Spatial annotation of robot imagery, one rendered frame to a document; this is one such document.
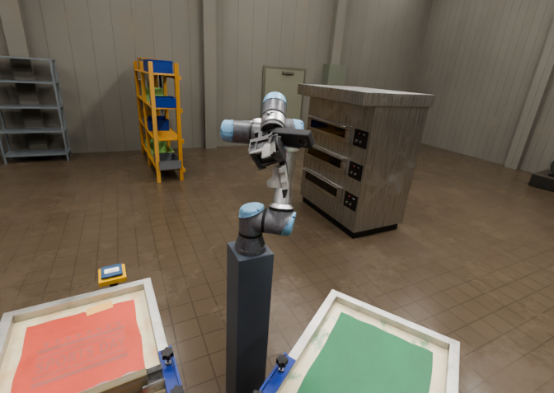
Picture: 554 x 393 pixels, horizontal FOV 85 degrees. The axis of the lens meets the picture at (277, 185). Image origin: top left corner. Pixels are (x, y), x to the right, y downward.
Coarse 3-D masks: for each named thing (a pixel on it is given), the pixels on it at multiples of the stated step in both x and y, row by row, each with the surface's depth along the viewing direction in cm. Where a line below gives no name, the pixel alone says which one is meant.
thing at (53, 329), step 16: (64, 320) 132; (80, 320) 132; (32, 336) 123; (48, 336) 124; (64, 336) 124; (32, 352) 117; (16, 368) 110; (32, 368) 111; (16, 384) 105; (64, 384) 106; (80, 384) 106
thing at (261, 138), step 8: (272, 120) 85; (264, 128) 86; (272, 128) 85; (256, 136) 87; (264, 136) 81; (280, 136) 82; (256, 144) 80; (264, 144) 80; (280, 144) 80; (248, 152) 79; (280, 152) 79; (256, 160) 81; (264, 160) 82; (272, 160) 81; (280, 160) 80; (264, 168) 83
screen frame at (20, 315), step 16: (112, 288) 147; (128, 288) 149; (144, 288) 148; (48, 304) 135; (64, 304) 136; (80, 304) 140; (16, 320) 129; (160, 320) 130; (0, 336) 118; (160, 336) 123; (0, 352) 112; (0, 368) 109
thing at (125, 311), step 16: (128, 304) 143; (96, 320) 133; (112, 320) 133; (128, 320) 134; (128, 336) 126; (128, 352) 119; (96, 368) 112; (112, 368) 112; (128, 368) 113; (96, 384) 107
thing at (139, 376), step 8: (144, 368) 102; (128, 376) 99; (136, 376) 100; (144, 376) 100; (104, 384) 96; (112, 384) 97; (120, 384) 97; (128, 384) 98; (136, 384) 100; (144, 384) 101; (80, 392) 94; (88, 392) 94; (96, 392) 94; (104, 392) 95; (112, 392) 96; (120, 392) 98; (128, 392) 99; (136, 392) 101
